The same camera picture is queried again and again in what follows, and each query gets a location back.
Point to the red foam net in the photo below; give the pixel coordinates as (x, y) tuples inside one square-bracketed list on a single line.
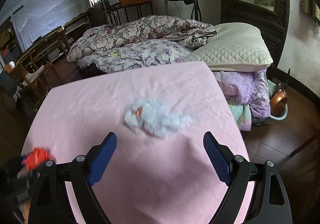
[(36, 158)]

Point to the pink bed sheet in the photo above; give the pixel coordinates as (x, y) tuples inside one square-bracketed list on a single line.
[(149, 179)]

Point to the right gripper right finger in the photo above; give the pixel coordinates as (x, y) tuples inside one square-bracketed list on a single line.
[(220, 157)]

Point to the white quilted pillow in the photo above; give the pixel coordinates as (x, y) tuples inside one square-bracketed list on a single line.
[(236, 47)]

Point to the wooden desk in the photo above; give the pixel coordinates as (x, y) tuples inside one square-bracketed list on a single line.
[(60, 38)]

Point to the black metal chair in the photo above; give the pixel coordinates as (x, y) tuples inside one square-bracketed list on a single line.
[(111, 11)]

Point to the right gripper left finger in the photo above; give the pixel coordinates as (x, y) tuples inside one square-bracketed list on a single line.
[(99, 157)]

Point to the white tissue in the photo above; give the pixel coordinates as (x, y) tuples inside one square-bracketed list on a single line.
[(155, 118)]

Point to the floral quilt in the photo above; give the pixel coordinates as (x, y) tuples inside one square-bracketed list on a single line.
[(151, 40)]

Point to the white lace curtain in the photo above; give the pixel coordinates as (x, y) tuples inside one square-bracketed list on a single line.
[(40, 17)]

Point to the purple folded blanket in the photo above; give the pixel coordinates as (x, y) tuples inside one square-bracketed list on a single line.
[(247, 96)]

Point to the copper bowl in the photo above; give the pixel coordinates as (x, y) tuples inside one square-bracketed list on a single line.
[(278, 103)]

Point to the light blue wash basin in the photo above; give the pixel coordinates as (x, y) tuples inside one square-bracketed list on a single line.
[(273, 89)]

